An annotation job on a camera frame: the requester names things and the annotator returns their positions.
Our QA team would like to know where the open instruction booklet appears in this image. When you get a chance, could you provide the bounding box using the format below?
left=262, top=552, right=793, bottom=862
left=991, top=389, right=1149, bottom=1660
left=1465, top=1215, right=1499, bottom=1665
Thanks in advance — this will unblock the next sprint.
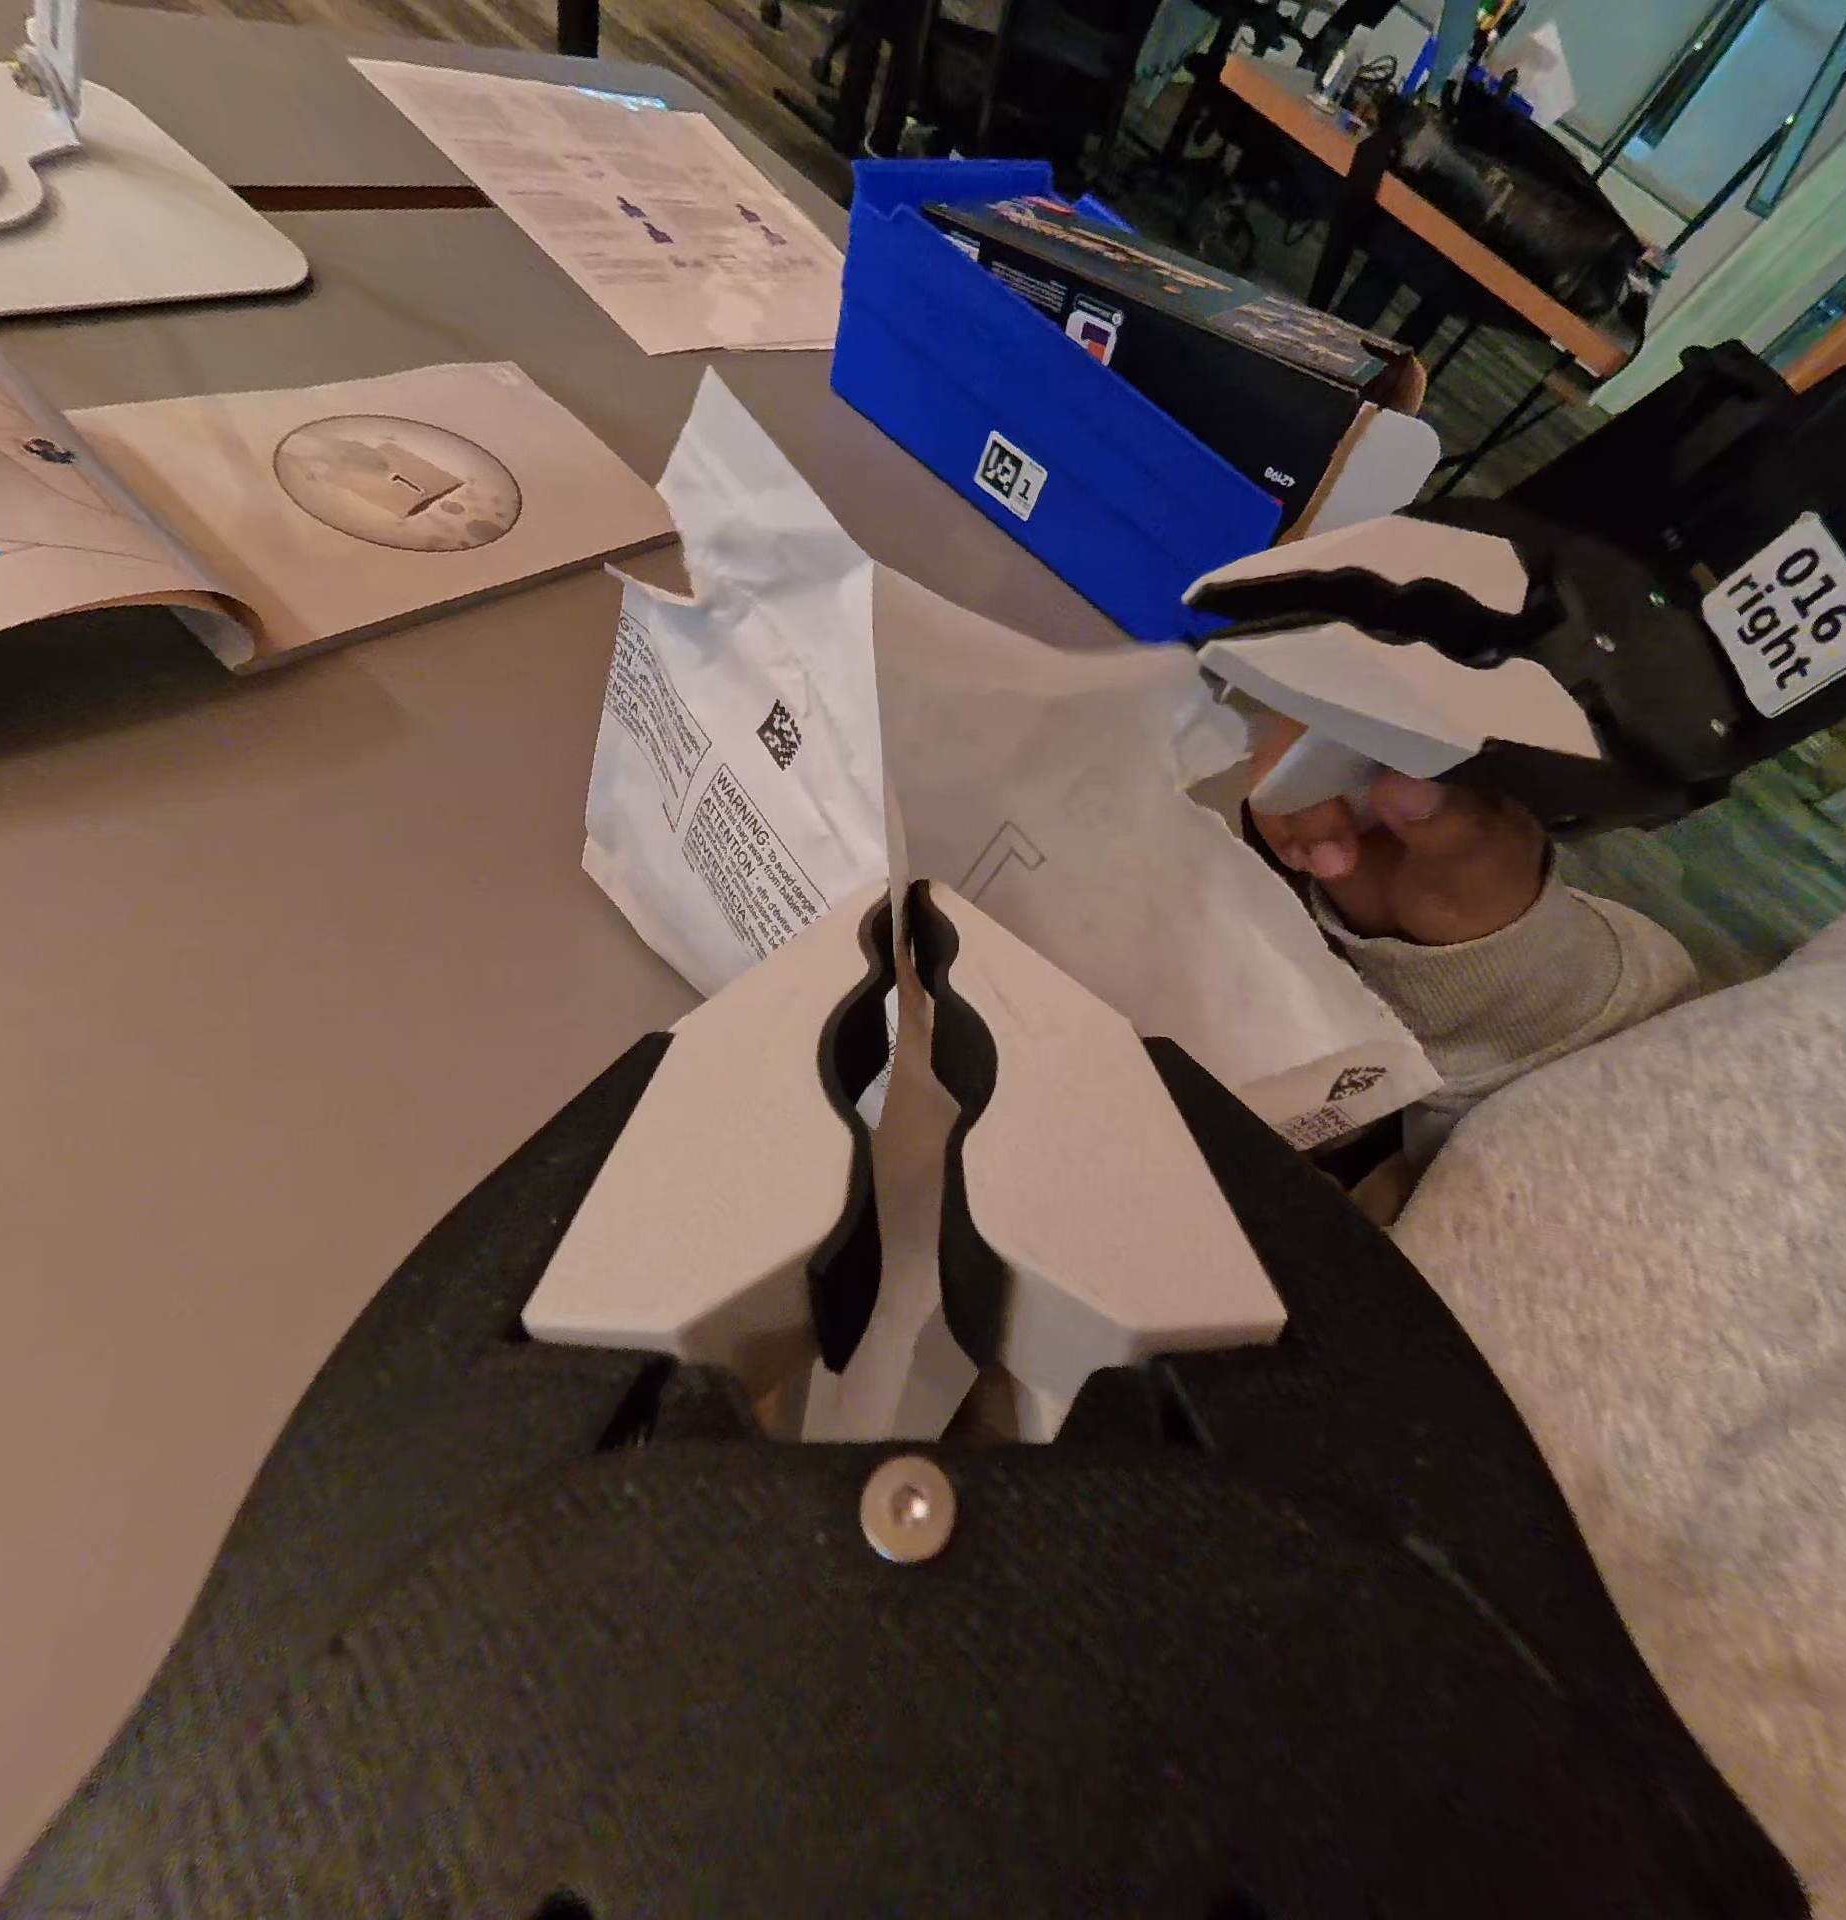
left=0, top=337, right=680, bottom=674

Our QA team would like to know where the person's right forearm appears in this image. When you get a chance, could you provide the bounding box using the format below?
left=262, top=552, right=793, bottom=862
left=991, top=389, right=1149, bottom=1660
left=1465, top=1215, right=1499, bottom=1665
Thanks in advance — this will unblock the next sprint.
left=1309, top=847, right=1706, bottom=1121

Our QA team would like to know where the person's right hand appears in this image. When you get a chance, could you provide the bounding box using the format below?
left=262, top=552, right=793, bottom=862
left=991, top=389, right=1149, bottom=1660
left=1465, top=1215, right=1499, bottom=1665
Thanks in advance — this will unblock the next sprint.
left=1242, top=776, right=1556, bottom=951

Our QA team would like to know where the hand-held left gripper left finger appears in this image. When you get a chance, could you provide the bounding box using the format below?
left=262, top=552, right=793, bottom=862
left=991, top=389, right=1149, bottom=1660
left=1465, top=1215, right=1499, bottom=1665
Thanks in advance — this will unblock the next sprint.
left=522, top=884, right=909, bottom=1378

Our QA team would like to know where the printed paper sheet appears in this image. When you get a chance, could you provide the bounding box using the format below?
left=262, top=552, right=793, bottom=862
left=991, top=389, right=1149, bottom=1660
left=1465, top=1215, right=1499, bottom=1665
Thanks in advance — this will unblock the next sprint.
left=350, top=56, right=848, bottom=358

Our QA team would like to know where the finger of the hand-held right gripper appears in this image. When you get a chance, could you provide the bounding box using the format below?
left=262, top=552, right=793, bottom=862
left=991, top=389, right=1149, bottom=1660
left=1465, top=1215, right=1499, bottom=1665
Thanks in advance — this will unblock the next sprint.
left=1184, top=517, right=1563, bottom=633
left=1196, top=623, right=1609, bottom=822

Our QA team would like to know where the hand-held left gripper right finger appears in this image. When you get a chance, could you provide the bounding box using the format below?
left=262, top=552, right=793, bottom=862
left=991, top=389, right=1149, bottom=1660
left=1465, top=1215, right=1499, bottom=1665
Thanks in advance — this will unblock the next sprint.
left=908, top=876, right=1289, bottom=1447

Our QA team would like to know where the white stand base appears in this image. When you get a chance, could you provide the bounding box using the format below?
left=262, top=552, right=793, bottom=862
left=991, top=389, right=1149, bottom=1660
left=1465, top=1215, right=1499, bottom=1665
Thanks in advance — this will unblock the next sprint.
left=0, top=0, right=312, bottom=322

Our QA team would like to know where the wooden desk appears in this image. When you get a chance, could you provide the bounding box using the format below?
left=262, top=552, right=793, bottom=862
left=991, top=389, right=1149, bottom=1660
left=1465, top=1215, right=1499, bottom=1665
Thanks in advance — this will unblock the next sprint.
left=1220, top=53, right=1637, bottom=380

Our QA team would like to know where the black cardboard box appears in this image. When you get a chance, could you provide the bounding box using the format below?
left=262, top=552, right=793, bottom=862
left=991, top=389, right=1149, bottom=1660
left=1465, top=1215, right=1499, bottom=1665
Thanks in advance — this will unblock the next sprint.
left=920, top=194, right=1446, bottom=551

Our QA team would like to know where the white paper bag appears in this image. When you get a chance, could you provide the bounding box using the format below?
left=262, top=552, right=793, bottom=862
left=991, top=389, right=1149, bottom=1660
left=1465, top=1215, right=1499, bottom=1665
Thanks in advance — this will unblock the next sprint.
left=581, top=367, right=1446, bottom=1447

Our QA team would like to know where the person's grey clothing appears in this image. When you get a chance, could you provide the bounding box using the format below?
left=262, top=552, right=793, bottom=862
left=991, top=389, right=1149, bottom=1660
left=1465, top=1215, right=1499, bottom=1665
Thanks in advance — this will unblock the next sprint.
left=1387, top=892, right=1846, bottom=1920

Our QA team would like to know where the blue plastic bin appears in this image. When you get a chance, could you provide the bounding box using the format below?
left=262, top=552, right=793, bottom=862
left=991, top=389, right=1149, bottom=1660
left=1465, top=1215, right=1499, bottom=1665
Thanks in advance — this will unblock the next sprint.
left=829, top=157, right=1288, bottom=645

